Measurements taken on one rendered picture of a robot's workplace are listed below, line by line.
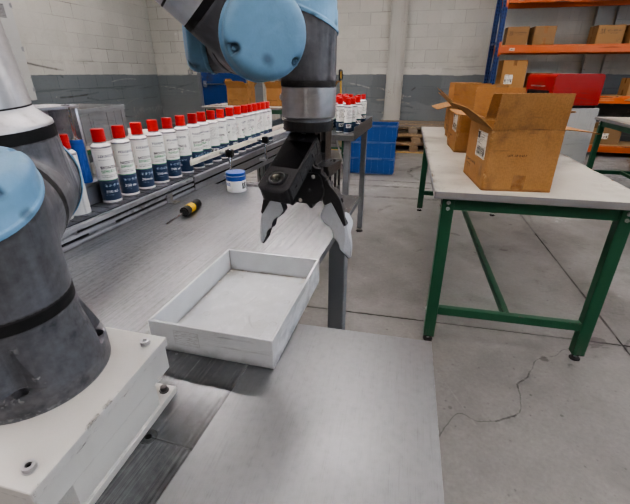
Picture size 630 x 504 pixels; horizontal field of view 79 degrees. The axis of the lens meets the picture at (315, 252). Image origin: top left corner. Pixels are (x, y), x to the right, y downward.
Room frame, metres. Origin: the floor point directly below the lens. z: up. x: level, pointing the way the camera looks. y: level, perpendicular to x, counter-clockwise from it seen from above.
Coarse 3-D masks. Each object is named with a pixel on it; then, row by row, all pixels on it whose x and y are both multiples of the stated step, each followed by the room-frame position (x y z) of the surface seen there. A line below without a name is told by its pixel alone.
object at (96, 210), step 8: (184, 176) 1.38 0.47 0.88; (168, 184) 1.27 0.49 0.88; (144, 192) 1.18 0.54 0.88; (152, 192) 1.18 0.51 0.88; (128, 200) 1.09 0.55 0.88; (96, 208) 1.02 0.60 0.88; (104, 208) 1.02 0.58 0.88; (112, 208) 1.02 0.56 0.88; (88, 216) 0.95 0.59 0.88; (72, 224) 0.89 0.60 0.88
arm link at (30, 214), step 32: (0, 160) 0.34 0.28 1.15; (0, 192) 0.31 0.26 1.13; (32, 192) 0.33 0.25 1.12; (0, 224) 0.30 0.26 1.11; (32, 224) 0.32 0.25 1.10; (64, 224) 0.39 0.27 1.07; (0, 256) 0.29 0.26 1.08; (32, 256) 0.31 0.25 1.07; (64, 256) 0.36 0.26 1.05; (0, 288) 0.29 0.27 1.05; (32, 288) 0.30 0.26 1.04; (64, 288) 0.34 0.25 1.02; (0, 320) 0.28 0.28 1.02
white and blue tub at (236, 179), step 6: (228, 174) 1.35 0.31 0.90; (234, 174) 1.34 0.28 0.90; (240, 174) 1.35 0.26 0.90; (228, 180) 1.35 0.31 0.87; (234, 180) 1.34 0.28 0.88; (240, 180) 1.35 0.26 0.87; (228, 186) 1.35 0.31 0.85; (234, 186) 1.34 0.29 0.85; (240, 186) 1.35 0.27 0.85; (234, 192) 1.34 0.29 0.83; (240, 192) 1.35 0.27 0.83
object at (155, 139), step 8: (152, 120) 1.28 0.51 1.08; (152, 128) 1.28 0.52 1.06; (152, 136) 1.27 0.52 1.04; (160, 136) 1.29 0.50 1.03; (152, 144) 1.27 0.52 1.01; (160, 144) 1.28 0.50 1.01; (152, 152) 1.27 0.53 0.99; (160, 152) 1.28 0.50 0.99; (152, 160) 1.27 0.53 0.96; (160, 160) 1.27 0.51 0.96; (152, 168) 1.27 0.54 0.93; (160, 168) 1.27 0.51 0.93; (160, 176) 1.27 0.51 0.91; (168, 176) 1.29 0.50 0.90; (160, 184) 1.27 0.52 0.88
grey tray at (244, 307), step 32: (224, 256) 0.72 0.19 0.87; (256, 256) 0.73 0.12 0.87; (288, 256) 0.71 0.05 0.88; (192, 288) 0.60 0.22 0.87; (224, 288) 0.66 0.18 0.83; (256, 288) 0.66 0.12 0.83; (288, 288) 0.66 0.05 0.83; (160, 320) 0.51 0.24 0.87; (192, 320) 0.55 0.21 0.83; (224, 320) 0.55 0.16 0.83; (256, 320) 0.55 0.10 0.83; (288, 320) 0.50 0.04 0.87; (192, 352) 0.47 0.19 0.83; (224, 352) 0.45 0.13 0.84; (256, 352) 0.44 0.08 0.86
